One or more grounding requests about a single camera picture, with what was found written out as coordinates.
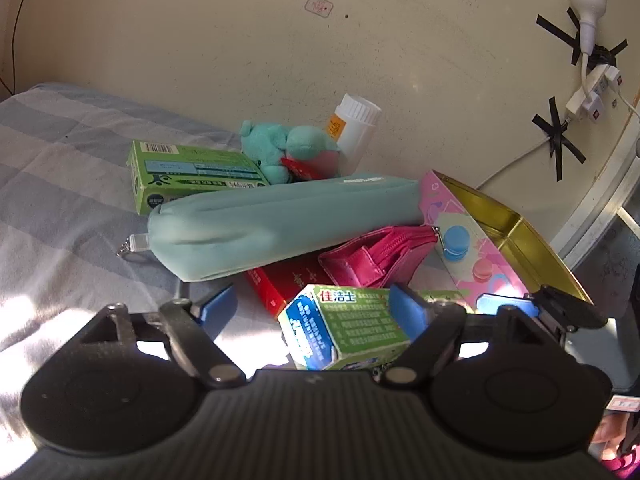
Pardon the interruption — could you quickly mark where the black tape cross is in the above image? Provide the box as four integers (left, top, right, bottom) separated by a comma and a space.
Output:
531, 97, 587, 182
536, 7, 628, 68

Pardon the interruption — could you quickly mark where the white power strip red switch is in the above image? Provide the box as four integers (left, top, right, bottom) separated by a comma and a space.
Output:
565, 87, 608, 124
582, 62, 626, 98

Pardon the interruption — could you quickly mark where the white plastic bottle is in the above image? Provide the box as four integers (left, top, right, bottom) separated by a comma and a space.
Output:
325, 93, 383, 173

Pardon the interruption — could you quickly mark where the pink tin box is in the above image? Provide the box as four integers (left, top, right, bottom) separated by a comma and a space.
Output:
417, 169, 596, 312

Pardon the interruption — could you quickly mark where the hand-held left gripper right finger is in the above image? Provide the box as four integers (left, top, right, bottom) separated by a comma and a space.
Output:
379, 282, 571, 389

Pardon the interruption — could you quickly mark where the red box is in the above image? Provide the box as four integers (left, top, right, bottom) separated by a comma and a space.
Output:
245, 255, 342, 322

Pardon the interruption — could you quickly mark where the white power cable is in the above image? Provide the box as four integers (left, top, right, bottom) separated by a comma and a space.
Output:
611, 84, 640, 123
472, 119, 571, 191

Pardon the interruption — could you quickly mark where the large green box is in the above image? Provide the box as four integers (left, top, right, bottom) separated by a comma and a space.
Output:
126, 140, 273, 216

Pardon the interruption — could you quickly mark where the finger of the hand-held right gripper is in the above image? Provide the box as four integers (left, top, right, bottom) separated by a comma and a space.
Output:
476, 284, 608, 335

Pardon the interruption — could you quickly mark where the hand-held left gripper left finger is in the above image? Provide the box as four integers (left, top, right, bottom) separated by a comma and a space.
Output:
80, 283, 247, 390

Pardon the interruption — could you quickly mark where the pink wallet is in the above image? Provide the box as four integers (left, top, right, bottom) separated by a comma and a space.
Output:
317, 225, 444, 291

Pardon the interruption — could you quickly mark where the black cable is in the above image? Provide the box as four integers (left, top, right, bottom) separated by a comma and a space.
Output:
0, 0, 32, 97

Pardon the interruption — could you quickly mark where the teal plush toy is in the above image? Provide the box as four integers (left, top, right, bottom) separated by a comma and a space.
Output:
239, 120, 347, 186

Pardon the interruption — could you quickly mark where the patterned window glass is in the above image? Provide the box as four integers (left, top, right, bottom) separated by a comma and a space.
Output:
575, 210, 640, 306

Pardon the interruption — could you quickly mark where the green toothpaste box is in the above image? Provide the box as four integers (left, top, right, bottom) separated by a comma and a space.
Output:
277, 284, 467, 372

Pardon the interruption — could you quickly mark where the teal pencil case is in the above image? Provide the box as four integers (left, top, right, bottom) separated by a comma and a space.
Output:
117, 172, 427, 283

